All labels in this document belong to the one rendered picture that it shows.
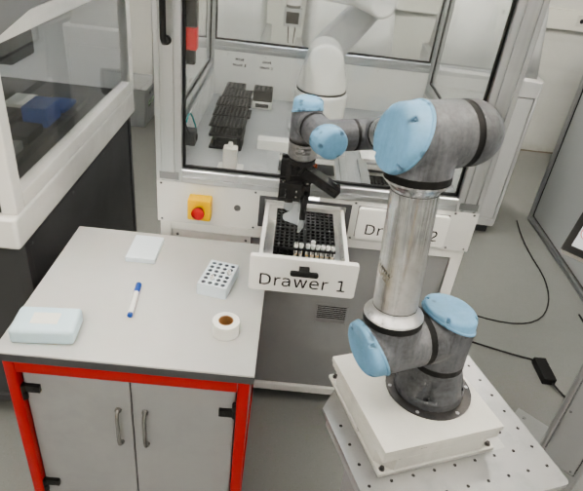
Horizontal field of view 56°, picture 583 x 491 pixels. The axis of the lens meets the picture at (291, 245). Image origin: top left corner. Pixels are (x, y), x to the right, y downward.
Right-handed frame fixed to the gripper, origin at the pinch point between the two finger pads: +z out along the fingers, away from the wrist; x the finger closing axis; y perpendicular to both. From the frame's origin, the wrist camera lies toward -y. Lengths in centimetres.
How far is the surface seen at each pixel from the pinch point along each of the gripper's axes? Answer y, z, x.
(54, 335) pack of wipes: 57, 18, 33
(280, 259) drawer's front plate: 4.9, 4.9, 10.6
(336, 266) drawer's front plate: -10.1, 5.3, 10.7
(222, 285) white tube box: 20.1, 18.2, 7.1
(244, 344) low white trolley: 12.0, 21.1, 26.5
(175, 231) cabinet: 40, 22, -24
